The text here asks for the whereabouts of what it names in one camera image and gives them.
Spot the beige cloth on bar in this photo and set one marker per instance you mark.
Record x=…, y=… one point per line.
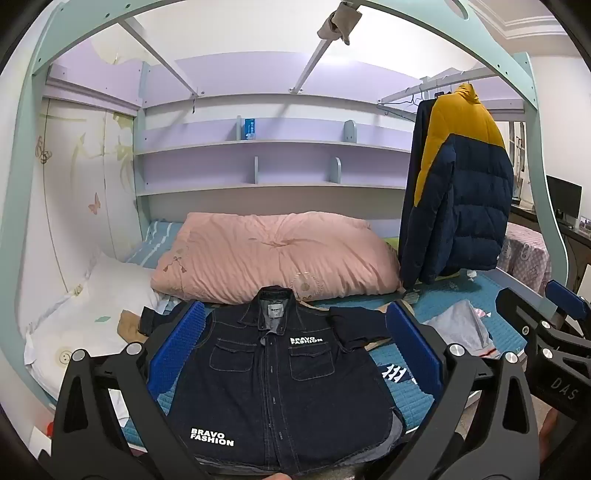
x=334, y=23

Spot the tan jacket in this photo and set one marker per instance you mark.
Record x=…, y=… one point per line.
x=129, y=327

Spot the pink pillow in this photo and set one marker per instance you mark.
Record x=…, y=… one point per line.
x=277, y=254

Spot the dark desk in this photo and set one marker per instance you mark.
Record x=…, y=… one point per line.
x=579, y=249

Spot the pink patterned cloth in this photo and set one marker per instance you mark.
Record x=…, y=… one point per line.
x=526, y=254

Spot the mint green bunk bed frame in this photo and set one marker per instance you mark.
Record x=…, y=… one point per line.
x=25, y=101

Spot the dark hanging jacket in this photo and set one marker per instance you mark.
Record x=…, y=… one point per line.
x=415, y=221

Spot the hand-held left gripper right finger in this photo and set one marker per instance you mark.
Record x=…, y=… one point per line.
x=411, y=344

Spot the yellow and navy puffer jacket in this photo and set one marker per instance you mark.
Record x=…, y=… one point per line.
x=471, y=198

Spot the dark denim shirt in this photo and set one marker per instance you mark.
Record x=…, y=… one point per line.
x=277, y=392

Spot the grey garment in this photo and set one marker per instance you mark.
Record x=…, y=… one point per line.
x=461, y=325

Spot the white clothes rail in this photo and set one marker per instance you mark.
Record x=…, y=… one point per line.
x=415, y=90

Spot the lilac wall shelf unit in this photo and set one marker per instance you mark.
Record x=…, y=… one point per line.
x=277, y=157

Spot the black monitor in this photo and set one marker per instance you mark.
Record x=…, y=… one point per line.
x=563, y=198

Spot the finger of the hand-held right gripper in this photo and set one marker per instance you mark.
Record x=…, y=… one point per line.
x=519, y=314
x=567, y=296

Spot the white wardrobe with butterflies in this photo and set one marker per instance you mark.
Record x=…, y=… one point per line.
x=74, y=194

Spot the red object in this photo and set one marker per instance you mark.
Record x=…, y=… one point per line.
x=50, y=429

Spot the blue box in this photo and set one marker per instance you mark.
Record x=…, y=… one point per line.
x=250, y=128

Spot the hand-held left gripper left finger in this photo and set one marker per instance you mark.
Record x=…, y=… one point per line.
x=178, y=344

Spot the white pillow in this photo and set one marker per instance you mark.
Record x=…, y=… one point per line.
x=101, y=314

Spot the blue striped sheet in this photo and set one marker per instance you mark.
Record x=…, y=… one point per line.
x=154, y=240

